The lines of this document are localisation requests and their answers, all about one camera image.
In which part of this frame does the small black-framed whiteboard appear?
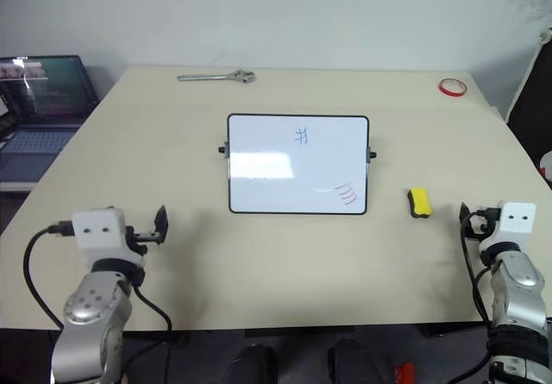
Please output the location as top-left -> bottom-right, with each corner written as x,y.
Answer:
216,113 -> 377,216

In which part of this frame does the red object beside panel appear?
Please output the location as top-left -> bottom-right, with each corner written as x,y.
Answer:
539,149 -> 552,182

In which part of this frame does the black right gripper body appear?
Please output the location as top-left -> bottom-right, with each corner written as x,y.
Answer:
465,205 -> 502,241

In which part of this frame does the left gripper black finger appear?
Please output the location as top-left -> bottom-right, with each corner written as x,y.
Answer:
152,205 -> 171,247

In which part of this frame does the red tape roll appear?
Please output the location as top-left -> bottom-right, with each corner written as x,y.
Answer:
438,77 -> 469,99

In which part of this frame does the black panel with white edge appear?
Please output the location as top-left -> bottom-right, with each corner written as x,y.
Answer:
504,27 -> 552,173

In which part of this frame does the silver adjustable wrench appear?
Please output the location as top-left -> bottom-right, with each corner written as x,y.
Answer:
177,67 -> 257,85

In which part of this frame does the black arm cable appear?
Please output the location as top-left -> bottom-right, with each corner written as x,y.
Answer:
460,210 -> 495,329
22,219 -> 173,333

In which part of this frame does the small red object on floor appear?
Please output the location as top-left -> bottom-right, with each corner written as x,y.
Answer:
393,362 -> 417,383

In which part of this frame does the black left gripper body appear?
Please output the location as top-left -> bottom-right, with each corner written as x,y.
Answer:
123,224 -> 157,258

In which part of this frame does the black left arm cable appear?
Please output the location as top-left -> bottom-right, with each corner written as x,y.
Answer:
22,219 -> 173,333

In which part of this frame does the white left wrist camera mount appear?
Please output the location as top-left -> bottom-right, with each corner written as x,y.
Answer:
71,206 -> 146,269

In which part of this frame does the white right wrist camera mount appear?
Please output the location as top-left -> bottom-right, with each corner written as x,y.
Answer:
480,201 -> 538,252

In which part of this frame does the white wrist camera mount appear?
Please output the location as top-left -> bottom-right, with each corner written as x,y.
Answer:
71,206 -> 146,269
480,201 -> 538,252

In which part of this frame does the yellow and black eraser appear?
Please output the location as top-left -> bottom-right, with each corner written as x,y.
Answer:
406,187 -> 434,220

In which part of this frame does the open laptop computer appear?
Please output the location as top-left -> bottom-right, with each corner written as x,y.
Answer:
0,54 -> 101,193

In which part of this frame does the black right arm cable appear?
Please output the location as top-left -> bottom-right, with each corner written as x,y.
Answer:
460,210 -> 495,329

